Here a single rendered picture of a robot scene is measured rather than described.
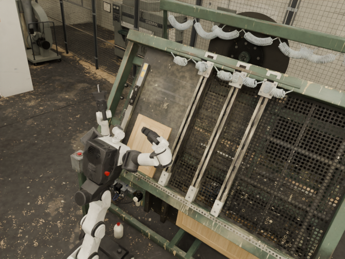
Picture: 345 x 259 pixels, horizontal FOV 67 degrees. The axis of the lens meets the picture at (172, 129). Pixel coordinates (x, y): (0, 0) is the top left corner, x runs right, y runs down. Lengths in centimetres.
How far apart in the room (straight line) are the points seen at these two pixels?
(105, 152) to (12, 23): 408
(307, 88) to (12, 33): 487
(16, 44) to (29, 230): 350
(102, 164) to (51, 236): 150
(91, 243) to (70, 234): 70
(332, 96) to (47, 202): 308
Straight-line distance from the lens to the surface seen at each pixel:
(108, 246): 282
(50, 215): 339
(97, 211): 229
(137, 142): 247
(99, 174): 196
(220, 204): 215
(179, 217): 279
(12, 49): 567
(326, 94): 205
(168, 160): 173
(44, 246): 317
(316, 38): 247
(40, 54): 751
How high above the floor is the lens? 258
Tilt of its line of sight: 34 degrees down
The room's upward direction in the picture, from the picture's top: 8 degrees clockwise
